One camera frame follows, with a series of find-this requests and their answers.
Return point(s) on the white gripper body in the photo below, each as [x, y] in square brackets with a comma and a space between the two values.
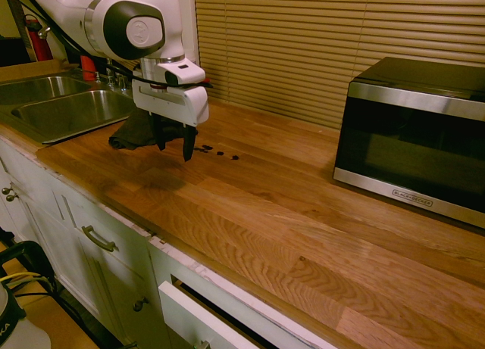
[170, 103]

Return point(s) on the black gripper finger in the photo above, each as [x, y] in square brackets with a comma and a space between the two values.
[188, 144]
[160, 135]

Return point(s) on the dark grey cloth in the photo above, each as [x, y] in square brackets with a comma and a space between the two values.
[134, 133]

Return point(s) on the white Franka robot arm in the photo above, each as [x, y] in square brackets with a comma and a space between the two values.
[125, 23]

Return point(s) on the cluster of dark spilled crumbs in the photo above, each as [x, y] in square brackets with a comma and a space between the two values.
[202, 148]

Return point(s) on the chrome sink faucet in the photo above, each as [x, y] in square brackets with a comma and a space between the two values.
[113, 76]

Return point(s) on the red bottle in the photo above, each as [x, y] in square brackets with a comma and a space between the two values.
[87, 67]

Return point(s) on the stainless steel double sink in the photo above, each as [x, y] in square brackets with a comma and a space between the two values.
[72, 110]

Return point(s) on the red fire extinguisher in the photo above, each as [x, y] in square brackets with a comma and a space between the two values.
[39, 42]

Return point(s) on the white kitchen cabinet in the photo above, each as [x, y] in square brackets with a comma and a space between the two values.
[76, 258]

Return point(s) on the round metal cabinet knob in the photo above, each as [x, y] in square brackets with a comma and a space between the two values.
[141, 304]
[5, 191]
[11, 197]

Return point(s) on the beige window blinds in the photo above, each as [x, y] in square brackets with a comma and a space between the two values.
[322, 42]

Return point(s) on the white open drawer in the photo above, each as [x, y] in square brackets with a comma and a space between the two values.
[201, 318]

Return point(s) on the black stainless microwave oven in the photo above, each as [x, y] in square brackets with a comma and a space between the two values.
[409, 148]

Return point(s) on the white device with black lettering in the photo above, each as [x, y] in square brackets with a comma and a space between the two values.
[19, 326]

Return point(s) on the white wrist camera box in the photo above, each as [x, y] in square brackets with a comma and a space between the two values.
[185, 73]

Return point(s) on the black tube frame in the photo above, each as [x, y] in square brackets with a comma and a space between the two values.
[34, 254]

